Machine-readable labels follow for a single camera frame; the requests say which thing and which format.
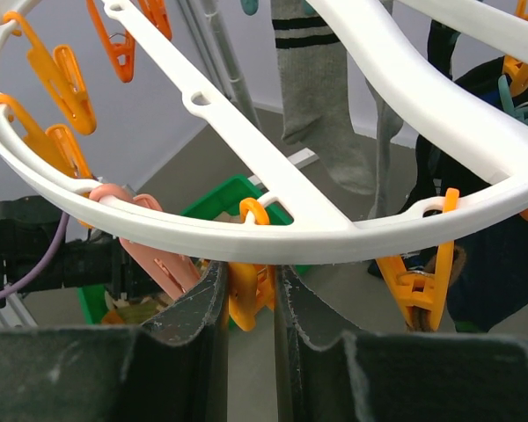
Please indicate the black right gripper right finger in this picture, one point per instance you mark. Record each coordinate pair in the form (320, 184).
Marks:
(328, 369)

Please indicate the orange clip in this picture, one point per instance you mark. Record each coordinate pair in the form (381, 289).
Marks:
(251, 288)

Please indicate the white drying rack stand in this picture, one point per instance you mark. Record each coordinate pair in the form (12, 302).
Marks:
(207, 25)

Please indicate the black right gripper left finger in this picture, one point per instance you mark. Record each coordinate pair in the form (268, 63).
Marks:
(171, 368)

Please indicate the grey striped sock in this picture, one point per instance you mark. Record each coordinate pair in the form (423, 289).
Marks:
(313, 69)

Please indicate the pink clip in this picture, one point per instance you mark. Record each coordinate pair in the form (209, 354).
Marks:
(174, 273)

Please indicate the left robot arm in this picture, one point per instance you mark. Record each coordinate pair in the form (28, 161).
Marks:
(31, 235)

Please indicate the green plastic bin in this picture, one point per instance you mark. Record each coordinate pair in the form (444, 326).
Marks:
(196, 230)

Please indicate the white round sock hanger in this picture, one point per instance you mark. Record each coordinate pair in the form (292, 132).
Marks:
(320, 232)

